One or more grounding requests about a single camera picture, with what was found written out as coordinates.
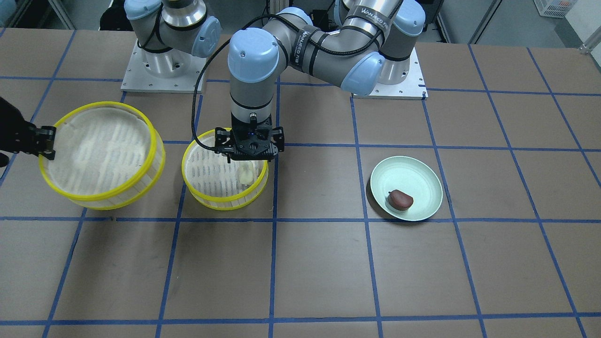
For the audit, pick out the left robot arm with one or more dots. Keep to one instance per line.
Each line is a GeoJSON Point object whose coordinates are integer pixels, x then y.
{"type": "Point", "coordinates": [372, 47]}

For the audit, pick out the white bun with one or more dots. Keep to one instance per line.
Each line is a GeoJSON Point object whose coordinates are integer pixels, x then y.
{"type": "Point", "coordinates": [246, 173]}

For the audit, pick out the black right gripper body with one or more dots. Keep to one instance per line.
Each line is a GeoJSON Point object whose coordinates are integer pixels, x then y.
{"type": "Point", "coordinates": [19, 133]}

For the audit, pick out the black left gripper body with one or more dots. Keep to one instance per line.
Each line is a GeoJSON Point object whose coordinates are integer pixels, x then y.
{"type": "Point", "coordinates": [222, 139]}

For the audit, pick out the mint green plate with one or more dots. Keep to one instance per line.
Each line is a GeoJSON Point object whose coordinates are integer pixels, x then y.
{"type": "Point", "coordinates": [411, 177]}

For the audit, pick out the brown bun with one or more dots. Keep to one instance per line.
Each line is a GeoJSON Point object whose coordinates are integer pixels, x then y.
{"type": "Point", "coordinates": [399, 200]}

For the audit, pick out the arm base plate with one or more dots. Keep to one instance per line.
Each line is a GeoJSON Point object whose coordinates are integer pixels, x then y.
{"type": "Point", "coordinates": [404, 87]}
{"type": "Point", "coordinates": [169, 72]}

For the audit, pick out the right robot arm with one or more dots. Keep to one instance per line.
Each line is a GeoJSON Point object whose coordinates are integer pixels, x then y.
{"type": "Point", "coordinates": [175, 39]}

